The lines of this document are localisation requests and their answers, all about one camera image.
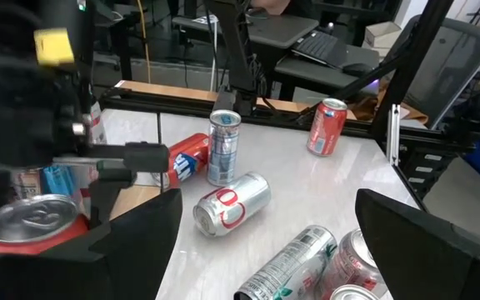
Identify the yellow cable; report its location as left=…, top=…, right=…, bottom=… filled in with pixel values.
left=135, top=0, right=152, bottom=84

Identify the black computer mouse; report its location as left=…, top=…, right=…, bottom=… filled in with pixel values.
left=342, top=62, right=375, bottom=78

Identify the yellow gripper tag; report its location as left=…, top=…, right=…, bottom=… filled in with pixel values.
left=33, top=27, right=76, bottom=67

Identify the grey desk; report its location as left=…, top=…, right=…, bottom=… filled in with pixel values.
left=172, top=14, right=382, bottom=87

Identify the red Fanta can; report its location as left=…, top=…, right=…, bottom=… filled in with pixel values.
left=152, top=132, right=211, bottom=189

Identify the red black Coca-Cola can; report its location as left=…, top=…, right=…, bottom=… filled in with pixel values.
left=329, top=283, right=381, bottom=300

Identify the person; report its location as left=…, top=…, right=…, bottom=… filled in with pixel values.
left=247, top=0, right=320, bottom=18

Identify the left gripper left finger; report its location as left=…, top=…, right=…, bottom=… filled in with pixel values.
left=0, top=187, right=183, bottom=300

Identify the white cable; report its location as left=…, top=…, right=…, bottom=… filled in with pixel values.
left=209, top=22, right=221, bottom=93

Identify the black keyboard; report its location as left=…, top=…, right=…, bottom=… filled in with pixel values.
left=292, top=28, right=349, bottom=68

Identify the silver Diet Coke can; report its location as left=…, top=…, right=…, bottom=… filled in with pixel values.
left=192, top=171, right=273, bottom=238
left=314, top=227, right=389, bottom=300

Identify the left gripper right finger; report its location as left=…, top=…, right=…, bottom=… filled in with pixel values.
left=354, top=187, right=480, bottom=300

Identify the red soda can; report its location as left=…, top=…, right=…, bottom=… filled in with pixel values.
left=305, top=97, right=348, bottom=158
left=0, top=193, right=91, bottom=256

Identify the grey office chair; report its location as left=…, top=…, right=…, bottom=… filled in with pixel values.
left=402, top=15, right=480, bottom=128

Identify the small white cardboard box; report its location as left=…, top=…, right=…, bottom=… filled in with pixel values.
left=363, top=20, right=403, bottom=50

